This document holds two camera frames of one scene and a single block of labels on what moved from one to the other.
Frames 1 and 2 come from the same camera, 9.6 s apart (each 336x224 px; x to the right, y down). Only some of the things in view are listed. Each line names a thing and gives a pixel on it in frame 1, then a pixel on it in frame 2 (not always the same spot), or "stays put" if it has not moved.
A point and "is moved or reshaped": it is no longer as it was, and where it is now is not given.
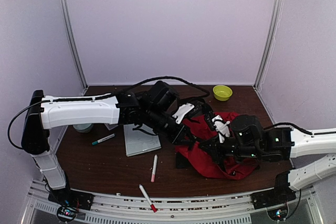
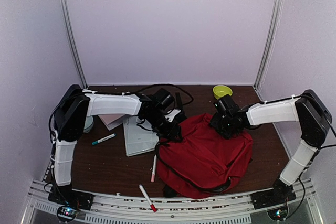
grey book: (138, 141) stays put
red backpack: (193, 155) is moved or reshaped
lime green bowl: (222, 93) stays put
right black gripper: (214, 149) -> (214, 121)
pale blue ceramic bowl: (83, 128) stays put
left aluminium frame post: (70, 29) stays put
